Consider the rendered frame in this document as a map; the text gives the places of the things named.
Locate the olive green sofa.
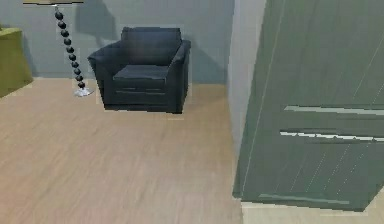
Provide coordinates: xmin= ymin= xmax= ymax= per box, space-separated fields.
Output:
xmin=0 ymin=23 xmax=34 ymax=99

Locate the dark blue armchair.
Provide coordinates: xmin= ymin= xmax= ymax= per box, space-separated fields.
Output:
xmin=87 ymin=26 xmax=192 ymax=115

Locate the grey green room door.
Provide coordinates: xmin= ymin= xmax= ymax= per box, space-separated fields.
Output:
xmin=232 ymin=0 xmax=384 ymax=213

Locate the black beaded floor lamp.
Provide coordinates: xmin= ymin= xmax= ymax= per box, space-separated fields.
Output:
xmin=22 ymin=0 xmax=95 ymax=98

